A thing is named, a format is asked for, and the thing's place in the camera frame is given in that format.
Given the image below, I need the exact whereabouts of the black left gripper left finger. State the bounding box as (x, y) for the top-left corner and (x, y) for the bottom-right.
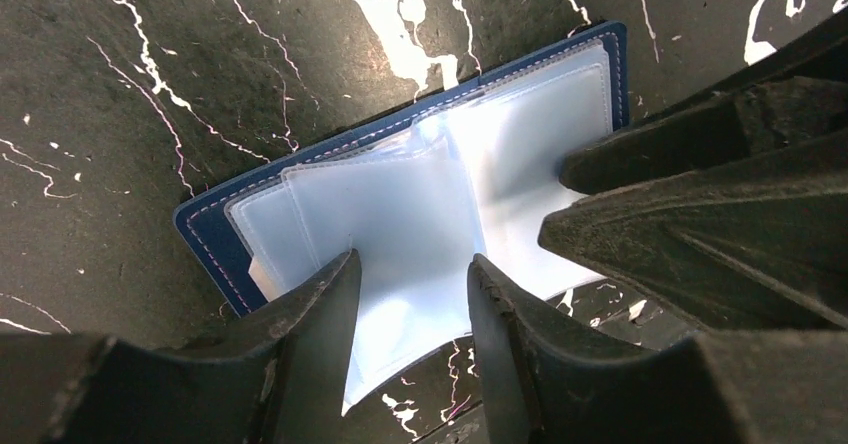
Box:
(1, 250), (362, 443)

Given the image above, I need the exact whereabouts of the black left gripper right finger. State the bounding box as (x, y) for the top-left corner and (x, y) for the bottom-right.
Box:
(467, 254), (847, 443)

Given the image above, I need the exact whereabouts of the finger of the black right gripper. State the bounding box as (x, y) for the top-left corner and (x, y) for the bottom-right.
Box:
(538, 149), (847, 329)
(559, 11), (847, 194)

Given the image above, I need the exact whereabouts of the blue card holder wallet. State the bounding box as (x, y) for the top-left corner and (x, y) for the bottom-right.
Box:
(173, 21), (629, 410)

